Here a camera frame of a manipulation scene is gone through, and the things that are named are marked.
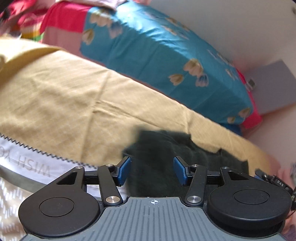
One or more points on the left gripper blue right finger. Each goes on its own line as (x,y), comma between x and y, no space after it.
(195,177)

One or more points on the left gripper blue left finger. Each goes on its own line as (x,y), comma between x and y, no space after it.
(111,177)

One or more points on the dark green knit sweater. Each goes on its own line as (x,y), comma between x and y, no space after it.
(155,170)

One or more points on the tan patterned bed sheet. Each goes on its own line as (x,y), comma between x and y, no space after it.
(59,111)

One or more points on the grey bedside cabinet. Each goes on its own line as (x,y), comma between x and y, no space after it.
(275,87)

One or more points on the small white alarm clock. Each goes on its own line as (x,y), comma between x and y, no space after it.
(251,83)

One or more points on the teal floral quilt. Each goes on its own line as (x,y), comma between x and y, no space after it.
(149,46)

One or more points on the red blanket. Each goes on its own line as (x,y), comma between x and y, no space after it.
(62,25)

